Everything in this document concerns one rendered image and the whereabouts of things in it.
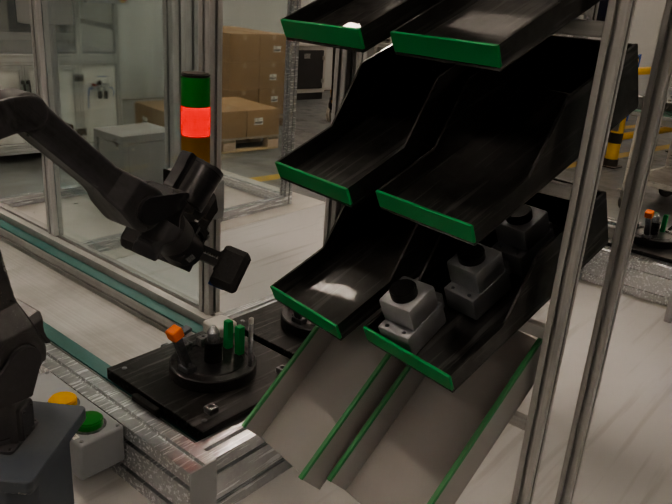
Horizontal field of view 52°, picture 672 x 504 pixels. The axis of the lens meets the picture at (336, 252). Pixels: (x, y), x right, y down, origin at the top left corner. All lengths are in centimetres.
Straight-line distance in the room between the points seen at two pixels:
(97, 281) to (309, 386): 74
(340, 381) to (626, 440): 60
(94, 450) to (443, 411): 49
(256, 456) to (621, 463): 61
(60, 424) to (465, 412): 48
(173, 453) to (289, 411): 17
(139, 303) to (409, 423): 74
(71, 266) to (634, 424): 121
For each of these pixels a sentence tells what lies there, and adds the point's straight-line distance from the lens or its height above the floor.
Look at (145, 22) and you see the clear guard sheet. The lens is 139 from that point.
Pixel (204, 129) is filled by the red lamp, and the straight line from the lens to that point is 123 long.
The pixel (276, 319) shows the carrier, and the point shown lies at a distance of 133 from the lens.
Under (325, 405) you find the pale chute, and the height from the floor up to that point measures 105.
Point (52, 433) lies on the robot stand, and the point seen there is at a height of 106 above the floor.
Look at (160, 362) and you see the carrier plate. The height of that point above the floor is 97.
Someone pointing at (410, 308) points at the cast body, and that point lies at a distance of 74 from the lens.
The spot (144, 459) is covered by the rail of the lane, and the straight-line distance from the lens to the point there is 106.
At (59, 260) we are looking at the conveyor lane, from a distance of 171.
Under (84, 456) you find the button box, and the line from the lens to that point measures 105.
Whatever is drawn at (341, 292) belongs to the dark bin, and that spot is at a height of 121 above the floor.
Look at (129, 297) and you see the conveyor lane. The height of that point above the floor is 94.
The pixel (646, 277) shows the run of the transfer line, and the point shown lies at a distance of 198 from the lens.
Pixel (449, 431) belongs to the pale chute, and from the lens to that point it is 86.
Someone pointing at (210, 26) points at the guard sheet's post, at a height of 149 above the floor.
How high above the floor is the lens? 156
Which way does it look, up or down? 21 degrees down
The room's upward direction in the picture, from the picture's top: 4 degrees clockwise
